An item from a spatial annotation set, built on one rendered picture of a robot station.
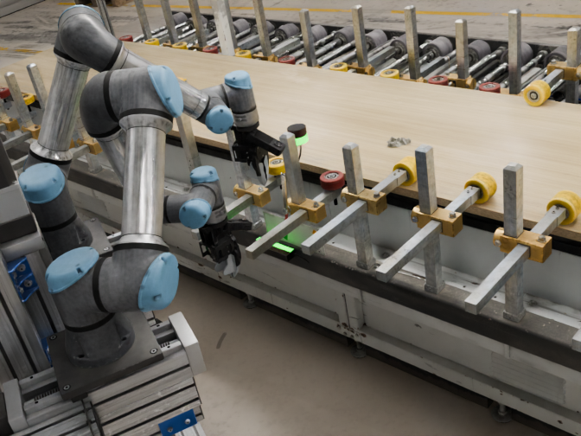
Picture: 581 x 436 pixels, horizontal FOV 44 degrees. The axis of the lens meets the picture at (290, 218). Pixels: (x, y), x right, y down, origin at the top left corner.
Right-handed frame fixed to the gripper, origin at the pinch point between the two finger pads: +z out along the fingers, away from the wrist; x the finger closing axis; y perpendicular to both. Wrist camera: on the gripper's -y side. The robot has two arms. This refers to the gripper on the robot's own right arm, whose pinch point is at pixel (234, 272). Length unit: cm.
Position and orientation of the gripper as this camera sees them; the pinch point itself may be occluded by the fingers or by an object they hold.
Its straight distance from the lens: 216.0
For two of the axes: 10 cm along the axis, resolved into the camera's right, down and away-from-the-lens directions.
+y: -6.6, 4.8, -5.8
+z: 1.6, 8.4, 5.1
